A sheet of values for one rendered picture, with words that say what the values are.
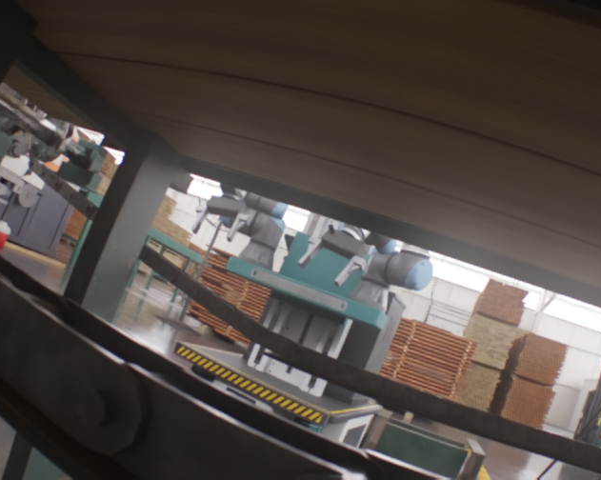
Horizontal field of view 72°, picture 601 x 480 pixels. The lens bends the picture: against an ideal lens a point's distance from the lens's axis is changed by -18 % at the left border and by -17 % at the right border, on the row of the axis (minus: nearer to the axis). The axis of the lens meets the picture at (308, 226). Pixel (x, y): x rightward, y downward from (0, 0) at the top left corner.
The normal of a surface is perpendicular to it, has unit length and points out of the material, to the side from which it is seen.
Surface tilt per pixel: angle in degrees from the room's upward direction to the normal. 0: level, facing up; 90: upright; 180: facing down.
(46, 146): 90
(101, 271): 90
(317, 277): 90
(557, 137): 180
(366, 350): 90
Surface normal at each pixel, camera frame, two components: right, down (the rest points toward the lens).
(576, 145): -0.37, 0.91
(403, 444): -0.25, -0.29
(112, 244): 0.89, 0.30
